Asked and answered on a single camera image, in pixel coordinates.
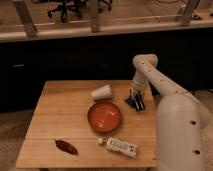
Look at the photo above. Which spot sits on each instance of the dried red chili pepper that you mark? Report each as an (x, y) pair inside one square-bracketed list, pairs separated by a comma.
[(66, 147)]

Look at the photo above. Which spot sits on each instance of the white plastic bottle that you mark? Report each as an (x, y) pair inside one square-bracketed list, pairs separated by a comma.
[(116, 145)]

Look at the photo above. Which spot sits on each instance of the wooden table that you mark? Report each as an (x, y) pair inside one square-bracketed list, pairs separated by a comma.
[(61, 114)]

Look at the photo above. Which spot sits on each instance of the white paper cup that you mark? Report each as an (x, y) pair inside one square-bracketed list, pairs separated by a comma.
[(103, 92)]

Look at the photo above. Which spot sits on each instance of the black office chair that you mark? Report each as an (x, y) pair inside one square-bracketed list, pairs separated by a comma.
[(64, 7)]

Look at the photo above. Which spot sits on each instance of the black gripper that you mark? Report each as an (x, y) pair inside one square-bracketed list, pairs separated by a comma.
[(138, 102)]

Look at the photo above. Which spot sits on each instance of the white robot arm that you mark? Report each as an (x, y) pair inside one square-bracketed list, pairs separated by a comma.
[(180, 118)]

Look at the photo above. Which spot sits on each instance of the orange round plate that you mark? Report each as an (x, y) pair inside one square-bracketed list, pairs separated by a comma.
[(104, 117)]

